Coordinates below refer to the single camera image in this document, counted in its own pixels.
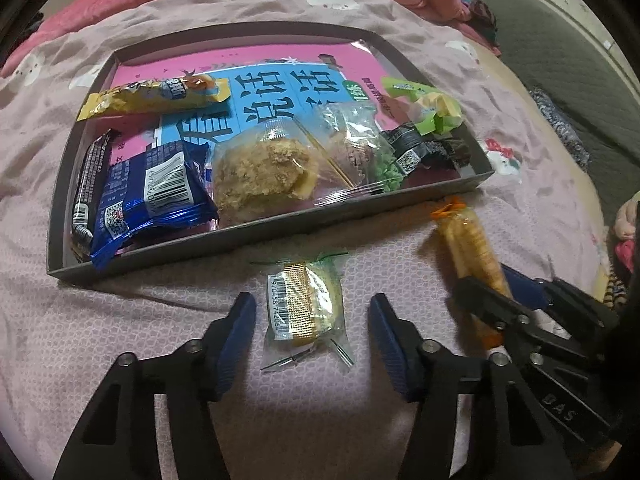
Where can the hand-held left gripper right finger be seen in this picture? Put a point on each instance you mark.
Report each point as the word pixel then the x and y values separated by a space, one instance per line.
pixel 395 350

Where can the long yellow snack packet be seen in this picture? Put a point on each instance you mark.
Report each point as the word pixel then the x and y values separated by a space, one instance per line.
pixel 145 97

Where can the clear pastry packet gold label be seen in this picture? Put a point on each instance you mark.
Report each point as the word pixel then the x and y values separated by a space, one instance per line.
pixel 300 305

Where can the pink crumpled cloth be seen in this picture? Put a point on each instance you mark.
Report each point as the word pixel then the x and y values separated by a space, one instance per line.
pixel 625 220

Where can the black green pea packet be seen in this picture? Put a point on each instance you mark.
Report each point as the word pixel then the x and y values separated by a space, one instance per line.
pixel 415 152

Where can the dark grey shallow box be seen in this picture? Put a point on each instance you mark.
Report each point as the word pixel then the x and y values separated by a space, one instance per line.
pixel 325 217

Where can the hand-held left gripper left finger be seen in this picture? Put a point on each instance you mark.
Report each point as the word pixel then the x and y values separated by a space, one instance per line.
pixel 235 347

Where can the clear meat floss cake packet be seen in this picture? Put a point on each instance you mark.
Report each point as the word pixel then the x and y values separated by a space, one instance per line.
pixel 260 170

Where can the grey quilted headboard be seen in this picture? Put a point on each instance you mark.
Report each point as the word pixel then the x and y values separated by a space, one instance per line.
pixel 565 60

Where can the clear brown cake packet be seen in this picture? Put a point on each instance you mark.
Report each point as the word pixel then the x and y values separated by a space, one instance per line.
pixel 350 155

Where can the shiny blue snack packet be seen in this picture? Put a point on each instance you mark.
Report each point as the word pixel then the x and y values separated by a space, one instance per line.
pixel 150 195

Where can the orange cracker packet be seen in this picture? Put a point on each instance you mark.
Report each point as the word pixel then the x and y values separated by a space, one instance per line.
pixel 465 240

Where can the colourful striped clothing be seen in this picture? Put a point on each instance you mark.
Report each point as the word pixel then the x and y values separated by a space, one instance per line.
pixel 482 17

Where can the dark patterned cloth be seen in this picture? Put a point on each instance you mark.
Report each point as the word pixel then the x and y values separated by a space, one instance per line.
pixel 560 120

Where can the black chocolate bar wrapper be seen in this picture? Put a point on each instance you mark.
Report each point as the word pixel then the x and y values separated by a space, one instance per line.
pixel 90 185

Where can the light green snack packet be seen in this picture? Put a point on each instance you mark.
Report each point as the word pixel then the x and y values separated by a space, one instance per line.
pixel 435 107

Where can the pink and blue book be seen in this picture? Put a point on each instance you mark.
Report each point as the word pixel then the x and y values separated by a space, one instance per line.
pixel 310 60

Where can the lilac printed blanket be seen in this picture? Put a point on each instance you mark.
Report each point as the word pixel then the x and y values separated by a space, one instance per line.
pixel 125 320

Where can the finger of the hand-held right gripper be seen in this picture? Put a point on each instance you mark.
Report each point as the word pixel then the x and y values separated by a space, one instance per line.
pixel 490 310
pixel 525 284

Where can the beige bed sheet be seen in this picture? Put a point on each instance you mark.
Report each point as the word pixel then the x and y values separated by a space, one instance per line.
pixel 515 80

